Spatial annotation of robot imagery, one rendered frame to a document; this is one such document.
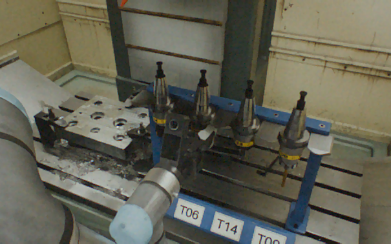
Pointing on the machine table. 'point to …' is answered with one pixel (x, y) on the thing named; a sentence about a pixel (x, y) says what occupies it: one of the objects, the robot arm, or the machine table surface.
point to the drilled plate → (101, 140)
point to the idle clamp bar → (227, 148)
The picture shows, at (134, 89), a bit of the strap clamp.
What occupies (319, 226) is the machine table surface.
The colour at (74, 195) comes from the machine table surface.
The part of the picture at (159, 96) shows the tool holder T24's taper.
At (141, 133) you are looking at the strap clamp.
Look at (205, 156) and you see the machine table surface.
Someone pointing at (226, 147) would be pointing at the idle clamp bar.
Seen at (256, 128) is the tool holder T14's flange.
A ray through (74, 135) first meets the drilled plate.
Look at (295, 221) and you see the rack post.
